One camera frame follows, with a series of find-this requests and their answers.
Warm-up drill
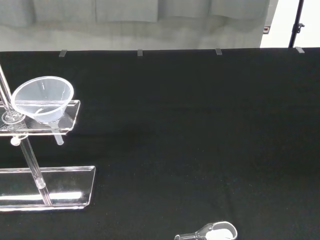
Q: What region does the clear acrylic funnel stand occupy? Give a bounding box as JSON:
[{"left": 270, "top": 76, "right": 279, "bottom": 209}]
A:
[{"left": 0, "top": 64, "right": 96, "bottom": 213}]

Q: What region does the glass weighing funnel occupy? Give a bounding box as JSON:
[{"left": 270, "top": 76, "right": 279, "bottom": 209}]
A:
[{"left": 174, "top": 220, "right": 238, "bottom": 240}]

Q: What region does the black bench cloth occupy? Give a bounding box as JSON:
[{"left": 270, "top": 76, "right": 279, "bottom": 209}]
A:
[{"left": 0, "top": 46, "right": 320, "bottom": 240}]

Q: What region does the grey backdrop curtain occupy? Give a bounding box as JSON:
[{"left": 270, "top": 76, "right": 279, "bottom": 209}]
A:
[{"left": 0, "top": 0, "right": 280, "bottom": 52}]

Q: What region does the black tripod pole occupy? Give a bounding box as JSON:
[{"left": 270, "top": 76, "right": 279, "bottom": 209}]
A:
[{"left": 288, "top": 0, "right": 306, "bottom": 48}]

